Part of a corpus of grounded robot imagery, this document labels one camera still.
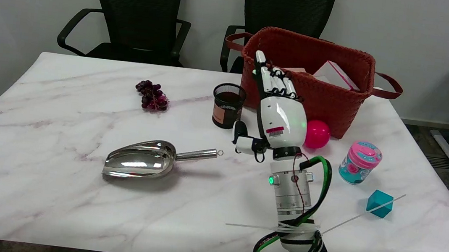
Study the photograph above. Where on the red woven basket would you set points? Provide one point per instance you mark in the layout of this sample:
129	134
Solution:
318	81

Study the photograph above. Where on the white zip tie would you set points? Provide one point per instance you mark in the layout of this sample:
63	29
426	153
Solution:
349	220

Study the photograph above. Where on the pink teal cup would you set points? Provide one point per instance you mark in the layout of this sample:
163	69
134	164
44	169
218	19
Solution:
359	162

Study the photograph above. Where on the black mesh office chair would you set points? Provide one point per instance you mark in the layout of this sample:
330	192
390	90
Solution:
284	6
136	10

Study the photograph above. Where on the teal cube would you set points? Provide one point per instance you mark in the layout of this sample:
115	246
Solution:
379	203

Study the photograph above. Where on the white pink box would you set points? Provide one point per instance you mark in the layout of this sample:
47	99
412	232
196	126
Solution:
335	75

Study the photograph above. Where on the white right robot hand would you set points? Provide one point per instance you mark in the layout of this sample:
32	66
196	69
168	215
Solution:
282	115

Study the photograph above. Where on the pink ball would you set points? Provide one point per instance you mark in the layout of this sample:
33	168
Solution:
318	134

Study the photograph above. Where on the steel scoop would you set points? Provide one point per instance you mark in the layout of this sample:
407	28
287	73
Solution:
140	163

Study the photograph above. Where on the purple grape bunch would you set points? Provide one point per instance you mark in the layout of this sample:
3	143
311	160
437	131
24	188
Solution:
152	96

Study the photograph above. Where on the black mesh pen cup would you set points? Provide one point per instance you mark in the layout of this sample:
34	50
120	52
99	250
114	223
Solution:
228	105

